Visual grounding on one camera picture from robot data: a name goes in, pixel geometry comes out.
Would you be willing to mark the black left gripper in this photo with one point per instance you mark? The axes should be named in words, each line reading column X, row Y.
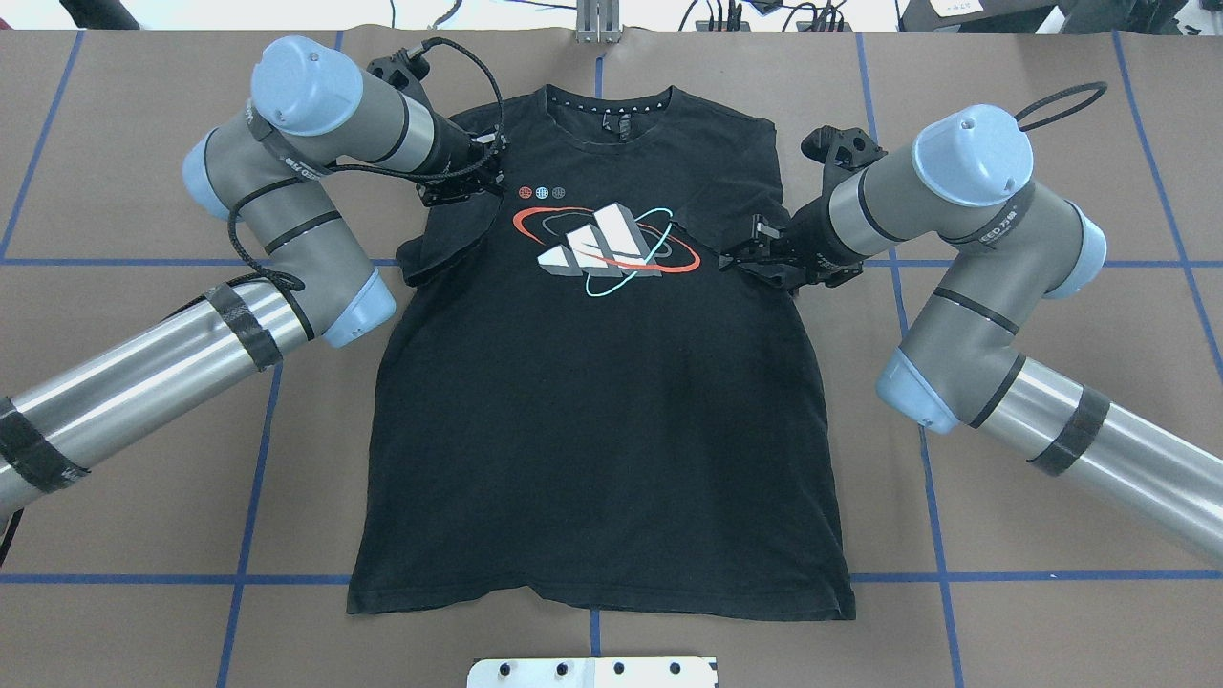
column 453, row 153

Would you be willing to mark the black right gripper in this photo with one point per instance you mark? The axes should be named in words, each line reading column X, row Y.
column 814, row 238

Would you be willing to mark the black printed t-shirt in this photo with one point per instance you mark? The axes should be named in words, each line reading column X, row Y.
column 579, row 401

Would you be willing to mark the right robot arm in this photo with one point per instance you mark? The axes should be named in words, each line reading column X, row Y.
column 969, row 178

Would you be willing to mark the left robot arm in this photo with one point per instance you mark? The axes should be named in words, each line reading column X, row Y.
column 311, row 112

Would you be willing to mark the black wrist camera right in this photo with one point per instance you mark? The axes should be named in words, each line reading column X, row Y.
column 850, row 150

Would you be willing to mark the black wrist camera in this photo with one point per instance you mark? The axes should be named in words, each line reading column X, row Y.
column 850, row 150
column 404, row 71

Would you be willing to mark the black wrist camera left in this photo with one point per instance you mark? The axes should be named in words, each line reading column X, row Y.
column 404, row 71

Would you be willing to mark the aluminium frame post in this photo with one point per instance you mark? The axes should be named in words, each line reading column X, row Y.
column 598, row 21

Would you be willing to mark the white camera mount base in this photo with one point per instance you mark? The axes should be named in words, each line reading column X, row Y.
column 612, row 671

